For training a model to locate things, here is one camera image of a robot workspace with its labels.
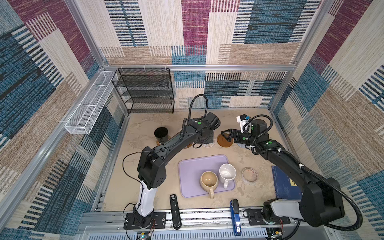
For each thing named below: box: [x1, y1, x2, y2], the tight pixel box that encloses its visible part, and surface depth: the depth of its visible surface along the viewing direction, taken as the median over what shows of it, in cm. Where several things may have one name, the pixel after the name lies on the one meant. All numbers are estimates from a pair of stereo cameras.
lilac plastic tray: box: [178, 154, 236, 198], surface depth 90 cm
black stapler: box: [169, 194, 182, 230], surface depth 75 cm
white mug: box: [218, 163, 237, 189], surface depth 83 cm
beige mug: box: [199, 170, 219, 200], surface depth 79 cm
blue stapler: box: [230, 198, 242, 237], surface depth 73 cm
